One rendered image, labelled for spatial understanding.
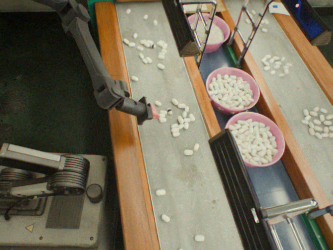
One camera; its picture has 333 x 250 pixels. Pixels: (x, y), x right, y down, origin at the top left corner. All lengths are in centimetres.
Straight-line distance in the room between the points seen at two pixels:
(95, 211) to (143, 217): 37
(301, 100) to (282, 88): 11
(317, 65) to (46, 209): 156
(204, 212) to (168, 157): 26
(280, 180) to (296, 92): 48
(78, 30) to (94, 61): 16
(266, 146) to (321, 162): 24
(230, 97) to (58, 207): 96
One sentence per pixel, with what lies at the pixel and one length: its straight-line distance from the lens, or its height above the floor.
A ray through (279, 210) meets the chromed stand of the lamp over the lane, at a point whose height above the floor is 112.
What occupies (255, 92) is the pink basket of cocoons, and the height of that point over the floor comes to 75.
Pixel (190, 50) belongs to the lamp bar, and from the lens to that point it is 97.
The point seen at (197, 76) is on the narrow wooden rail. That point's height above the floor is 76.
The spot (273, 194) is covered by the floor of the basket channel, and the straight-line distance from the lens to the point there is 122.
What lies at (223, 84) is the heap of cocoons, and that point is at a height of 73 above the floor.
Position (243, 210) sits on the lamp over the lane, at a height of 108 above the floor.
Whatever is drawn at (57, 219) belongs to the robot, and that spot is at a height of 47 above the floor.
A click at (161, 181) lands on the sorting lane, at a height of 74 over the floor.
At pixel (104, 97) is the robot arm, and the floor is 100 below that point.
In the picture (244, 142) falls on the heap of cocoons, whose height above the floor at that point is 73.
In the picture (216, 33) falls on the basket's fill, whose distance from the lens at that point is 163.
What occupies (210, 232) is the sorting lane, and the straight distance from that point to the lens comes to 102.
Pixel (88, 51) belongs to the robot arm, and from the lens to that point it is 100.
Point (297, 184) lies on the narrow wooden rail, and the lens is 125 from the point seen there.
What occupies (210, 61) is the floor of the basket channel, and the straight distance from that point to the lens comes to 154.
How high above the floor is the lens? 172
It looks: 58 degrees down
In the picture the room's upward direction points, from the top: 10 degrees clockwise
